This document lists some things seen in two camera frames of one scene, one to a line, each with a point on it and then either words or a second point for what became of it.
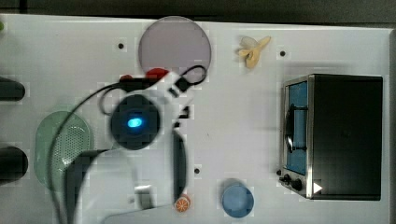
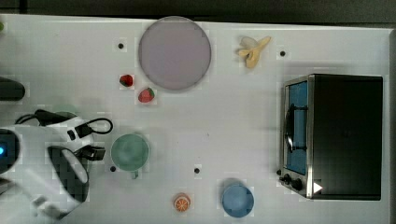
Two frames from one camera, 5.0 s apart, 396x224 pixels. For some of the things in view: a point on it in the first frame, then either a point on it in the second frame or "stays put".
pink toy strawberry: [156, 73] -> [146, 95]
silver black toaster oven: [332, 134] stays put
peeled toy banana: [250, 49] stays put
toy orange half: [183, 203] stays put
